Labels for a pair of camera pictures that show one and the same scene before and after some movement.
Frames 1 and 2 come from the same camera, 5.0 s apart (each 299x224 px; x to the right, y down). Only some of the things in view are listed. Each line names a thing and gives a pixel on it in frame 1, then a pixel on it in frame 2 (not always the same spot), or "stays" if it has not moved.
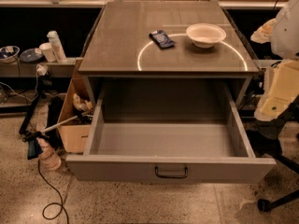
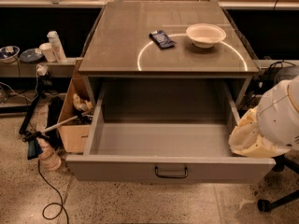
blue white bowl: x=8 y=53 stays
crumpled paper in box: x=81 y=104 stays
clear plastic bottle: x=48 y=159 stays
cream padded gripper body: x=287 y=32 to x=275 y=117
